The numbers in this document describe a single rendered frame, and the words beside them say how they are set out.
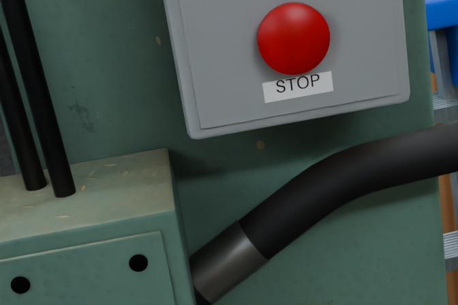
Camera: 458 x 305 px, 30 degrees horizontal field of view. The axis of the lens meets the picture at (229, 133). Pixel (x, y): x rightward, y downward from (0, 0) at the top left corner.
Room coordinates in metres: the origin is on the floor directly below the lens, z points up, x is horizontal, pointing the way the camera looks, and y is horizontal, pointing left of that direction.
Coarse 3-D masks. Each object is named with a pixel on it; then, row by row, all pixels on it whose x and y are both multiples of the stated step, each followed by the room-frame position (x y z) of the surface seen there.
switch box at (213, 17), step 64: (192, 0) 0.35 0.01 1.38; (256, 0) 0.35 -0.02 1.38; (320, 0) 0.35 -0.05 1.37; (384, 0) 0.35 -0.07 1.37; (192, 64) 0.35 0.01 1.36; (256, 64) 0.35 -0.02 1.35; (320, 64) 0.35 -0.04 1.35; (384, 64) 0.35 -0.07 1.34; (192, 128) 0.35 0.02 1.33; (256, 128) 0.35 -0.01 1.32
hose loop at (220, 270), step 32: (448, 128) 0.38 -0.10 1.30; (352, 160) 0.37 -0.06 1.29; (384, 160) 0.37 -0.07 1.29; (416, 160) 0.37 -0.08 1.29; (448, 160) 0.37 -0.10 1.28; (288, 192) 0.37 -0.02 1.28; (320, 192) 0.36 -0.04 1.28; (352, 192) 0.36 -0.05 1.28; (256, 224) 0.36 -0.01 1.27; (288, 224) 0.36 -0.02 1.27; (192, 256) 0.37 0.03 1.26; (224, 256) 0.36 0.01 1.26; (256, 256) 0.36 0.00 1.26; (224, 288) 0.36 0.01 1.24
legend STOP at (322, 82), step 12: (324, 72) 0.35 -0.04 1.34; (264, 84) 0.35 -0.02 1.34; (276, 84) 0.35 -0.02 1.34; (288, 84) 0.35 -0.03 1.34; (300, 84) 0.35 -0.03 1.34; (312, 84) 0.35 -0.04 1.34; (324, 84) 0.35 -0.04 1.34; (264, 96) 0.35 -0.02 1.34; (276, 96) 0.35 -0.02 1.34; (288, 96) 0.35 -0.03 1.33; (300, 96) 0.35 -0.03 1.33
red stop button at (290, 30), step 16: (272, 16) 0.34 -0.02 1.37; (288, 16) 0.34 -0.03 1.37; (304, 16) 0.34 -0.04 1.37; (320, 16) 0.34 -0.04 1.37; (272, 32) 0.34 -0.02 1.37; (288, 32) 0.34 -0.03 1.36; (304, 32) 0.34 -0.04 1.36; (320, 32) 0.34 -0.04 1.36; (272, 48) 0.34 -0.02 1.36; (288, 48) 0.34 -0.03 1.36; (304, 48) 0.34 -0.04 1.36; (320, 48) 0.34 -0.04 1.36; (272, 64) 0.34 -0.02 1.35; (288, 64) 0.34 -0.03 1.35; (304, 64) 0.34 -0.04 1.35
